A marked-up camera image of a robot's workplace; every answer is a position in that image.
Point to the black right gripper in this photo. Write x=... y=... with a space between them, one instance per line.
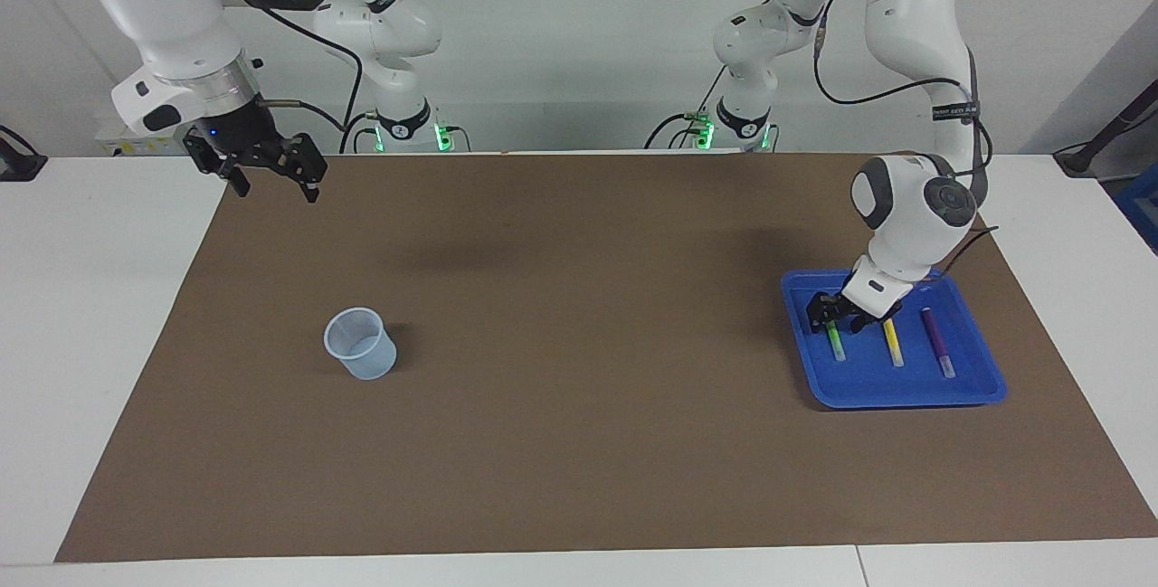
x=240 y=130

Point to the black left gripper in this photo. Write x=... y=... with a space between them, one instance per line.
x=864 y=308

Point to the green marker pen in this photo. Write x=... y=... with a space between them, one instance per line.
x=836 y=343

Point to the yellow marker pen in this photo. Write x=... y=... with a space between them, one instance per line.
x=894 y=343

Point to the purple marker pen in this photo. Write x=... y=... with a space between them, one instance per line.
x=937 y=343

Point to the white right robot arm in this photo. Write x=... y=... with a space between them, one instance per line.
x=181 y=17

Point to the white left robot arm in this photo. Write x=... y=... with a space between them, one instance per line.
x=905 y=71

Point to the blue plastic tray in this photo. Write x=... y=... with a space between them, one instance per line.
x=868 y=379

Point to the translucent plastic cup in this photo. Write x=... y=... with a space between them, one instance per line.
x=371 y=368

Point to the black desk object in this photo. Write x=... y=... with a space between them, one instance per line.
x=18 y=162

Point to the brown paper table mat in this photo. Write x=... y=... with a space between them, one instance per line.
x=588 y=388

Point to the black pole stand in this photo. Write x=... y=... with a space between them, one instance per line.
x=1081 y=157

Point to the blue crate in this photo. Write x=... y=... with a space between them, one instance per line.
x=1142 y=207

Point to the white wall socket box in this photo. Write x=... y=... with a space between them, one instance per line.
x=113 y=146

